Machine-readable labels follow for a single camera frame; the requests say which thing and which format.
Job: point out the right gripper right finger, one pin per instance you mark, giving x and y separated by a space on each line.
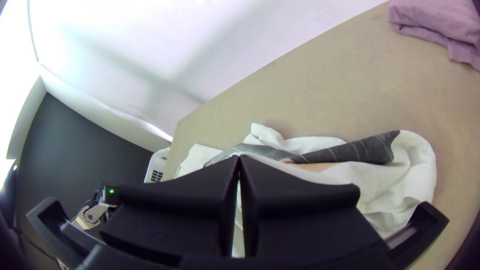
300 217

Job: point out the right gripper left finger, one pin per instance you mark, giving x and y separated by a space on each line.
180 210

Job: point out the white t-shirt with grey print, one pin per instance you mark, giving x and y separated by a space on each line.
393 187

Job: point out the white laundry basket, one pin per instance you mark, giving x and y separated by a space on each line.
157 168

